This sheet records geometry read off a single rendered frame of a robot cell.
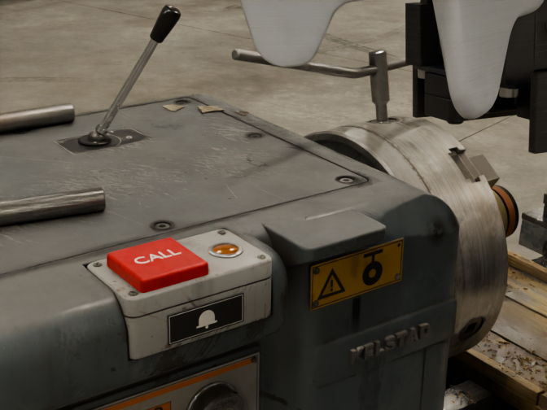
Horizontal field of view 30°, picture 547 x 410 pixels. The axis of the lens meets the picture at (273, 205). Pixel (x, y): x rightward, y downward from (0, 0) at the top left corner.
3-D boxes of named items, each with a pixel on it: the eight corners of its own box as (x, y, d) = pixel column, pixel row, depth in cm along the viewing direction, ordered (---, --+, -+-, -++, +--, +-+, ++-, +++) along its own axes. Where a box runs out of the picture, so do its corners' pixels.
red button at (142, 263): (142, 304, 77) (141, 280, 76) (106, 275, 81) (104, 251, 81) (209, 284, 80) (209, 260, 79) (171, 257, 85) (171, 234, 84)
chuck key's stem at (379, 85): (382, 141, 127) (375, 49, 124) (396, 142, 126) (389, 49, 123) (371, 145, 126) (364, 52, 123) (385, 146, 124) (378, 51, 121)
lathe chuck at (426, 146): (460, 407, 117) (447, 138, 110) (298, 338, 143) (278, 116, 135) (514, 384, 122) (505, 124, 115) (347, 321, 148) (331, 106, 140)
